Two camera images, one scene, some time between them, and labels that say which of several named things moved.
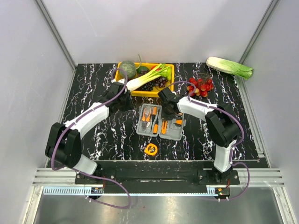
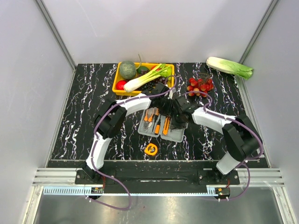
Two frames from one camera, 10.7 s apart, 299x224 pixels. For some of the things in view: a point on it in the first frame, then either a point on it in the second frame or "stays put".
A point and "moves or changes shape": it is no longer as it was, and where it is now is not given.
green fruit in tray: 139,69 stays put
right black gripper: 170,112 → 179,120
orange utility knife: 164,127 moves or changes shape
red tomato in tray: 157,69 stays put
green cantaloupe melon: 130,68 stays put
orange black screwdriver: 155,126 moves or changes shape
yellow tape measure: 151,149 stays put
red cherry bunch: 202,86 stays put
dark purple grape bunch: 160,82 stays put
